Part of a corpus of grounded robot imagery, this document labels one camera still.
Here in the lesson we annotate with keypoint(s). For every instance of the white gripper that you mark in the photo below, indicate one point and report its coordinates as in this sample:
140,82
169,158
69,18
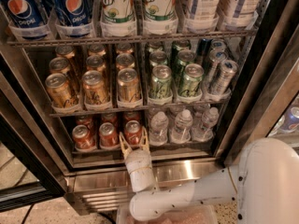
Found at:
137,160

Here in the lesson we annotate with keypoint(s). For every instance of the red coke can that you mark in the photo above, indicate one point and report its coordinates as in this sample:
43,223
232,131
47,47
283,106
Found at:
131,115
133,132
108,135
83,138

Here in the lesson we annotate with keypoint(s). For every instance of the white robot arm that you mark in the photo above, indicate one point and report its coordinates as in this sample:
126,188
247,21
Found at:
264,184

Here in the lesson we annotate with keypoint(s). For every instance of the front right gold can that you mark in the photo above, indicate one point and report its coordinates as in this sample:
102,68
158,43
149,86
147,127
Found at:
128,85

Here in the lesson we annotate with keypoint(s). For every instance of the front left green can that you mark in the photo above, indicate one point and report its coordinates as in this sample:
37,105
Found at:
160,82

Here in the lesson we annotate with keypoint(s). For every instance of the front middle gold can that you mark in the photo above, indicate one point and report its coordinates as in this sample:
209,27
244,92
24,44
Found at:
95,88

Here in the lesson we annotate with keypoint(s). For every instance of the front right green can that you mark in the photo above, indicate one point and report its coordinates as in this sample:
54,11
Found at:
190,82

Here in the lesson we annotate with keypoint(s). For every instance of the second row right gold can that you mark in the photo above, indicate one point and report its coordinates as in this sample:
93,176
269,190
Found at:
125,60

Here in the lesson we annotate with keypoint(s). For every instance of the second row gold can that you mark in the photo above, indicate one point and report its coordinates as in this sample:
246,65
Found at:
96,62
125,60
61,65

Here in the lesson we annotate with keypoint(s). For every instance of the second row left green can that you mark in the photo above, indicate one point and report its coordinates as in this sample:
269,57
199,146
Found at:
158,57

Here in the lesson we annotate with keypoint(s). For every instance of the second row green can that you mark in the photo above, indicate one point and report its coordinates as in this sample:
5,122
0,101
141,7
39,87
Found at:
184,57
158,57

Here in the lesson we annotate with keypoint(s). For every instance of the second row middle gold can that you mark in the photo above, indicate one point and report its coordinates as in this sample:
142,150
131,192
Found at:
96,62

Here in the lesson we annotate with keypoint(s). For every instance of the front left gold can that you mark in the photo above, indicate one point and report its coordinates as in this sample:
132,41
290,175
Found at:
61,91

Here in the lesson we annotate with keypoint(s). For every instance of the second row right green can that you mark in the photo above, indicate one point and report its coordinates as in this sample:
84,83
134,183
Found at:
184,57

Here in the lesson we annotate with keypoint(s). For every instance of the stainless steel fridge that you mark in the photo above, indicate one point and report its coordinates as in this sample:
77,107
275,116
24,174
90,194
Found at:
47,166

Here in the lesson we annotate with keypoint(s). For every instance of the second row left gold can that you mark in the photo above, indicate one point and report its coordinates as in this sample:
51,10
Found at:
61,65

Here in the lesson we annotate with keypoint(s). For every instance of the front silver slim can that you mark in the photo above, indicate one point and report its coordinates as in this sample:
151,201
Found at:
226,71

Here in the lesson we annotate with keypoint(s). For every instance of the silver slim can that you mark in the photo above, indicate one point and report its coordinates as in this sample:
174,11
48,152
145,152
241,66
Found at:
226,71
214,57

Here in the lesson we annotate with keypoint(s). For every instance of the blue can behind glass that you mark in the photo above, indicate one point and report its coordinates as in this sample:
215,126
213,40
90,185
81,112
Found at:
291,121

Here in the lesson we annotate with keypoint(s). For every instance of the left clear water bottle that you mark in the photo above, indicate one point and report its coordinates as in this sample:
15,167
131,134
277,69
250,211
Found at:
158,129

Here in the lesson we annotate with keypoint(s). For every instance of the clear water bottle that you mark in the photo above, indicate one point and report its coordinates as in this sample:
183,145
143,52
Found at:
181,131
158,129
203,131

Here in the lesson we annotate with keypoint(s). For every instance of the middle clear water bottle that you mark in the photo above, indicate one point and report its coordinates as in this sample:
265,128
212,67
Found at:
181,131

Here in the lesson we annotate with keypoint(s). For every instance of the right clear water bottle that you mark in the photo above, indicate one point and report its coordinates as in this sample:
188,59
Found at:
203,131

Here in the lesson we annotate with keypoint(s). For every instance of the clear plastic bin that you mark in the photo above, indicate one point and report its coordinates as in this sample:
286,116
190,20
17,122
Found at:
194,215

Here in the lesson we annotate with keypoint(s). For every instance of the left 7up bottle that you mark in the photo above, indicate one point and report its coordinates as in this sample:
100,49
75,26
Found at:
118,16

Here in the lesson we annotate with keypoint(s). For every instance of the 7up bottle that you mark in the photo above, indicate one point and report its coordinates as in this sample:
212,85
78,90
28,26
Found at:
118,16
159,15

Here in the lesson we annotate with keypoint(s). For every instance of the right 7up bottle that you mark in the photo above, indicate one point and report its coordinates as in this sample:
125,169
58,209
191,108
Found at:
159,15

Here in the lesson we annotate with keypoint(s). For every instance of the left white labelled bottle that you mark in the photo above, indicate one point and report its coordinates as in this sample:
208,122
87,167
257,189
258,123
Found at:
201,15

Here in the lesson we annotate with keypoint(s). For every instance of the white labelled bottle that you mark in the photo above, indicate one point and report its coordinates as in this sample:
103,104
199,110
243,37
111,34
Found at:
237,14
201,15

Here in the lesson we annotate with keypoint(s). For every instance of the right blue pepsi bottle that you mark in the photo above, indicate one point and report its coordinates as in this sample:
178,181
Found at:
74,17

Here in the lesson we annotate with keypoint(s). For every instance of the blue pepsi bottle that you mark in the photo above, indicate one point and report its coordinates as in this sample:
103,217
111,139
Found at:
74,17
26,14

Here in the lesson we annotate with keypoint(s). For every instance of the left blue pepsi bottle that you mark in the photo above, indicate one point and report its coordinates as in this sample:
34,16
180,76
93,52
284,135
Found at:
26,14

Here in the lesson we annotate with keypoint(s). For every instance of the right white labelled bottle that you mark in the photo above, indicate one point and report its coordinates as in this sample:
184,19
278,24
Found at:
237,14

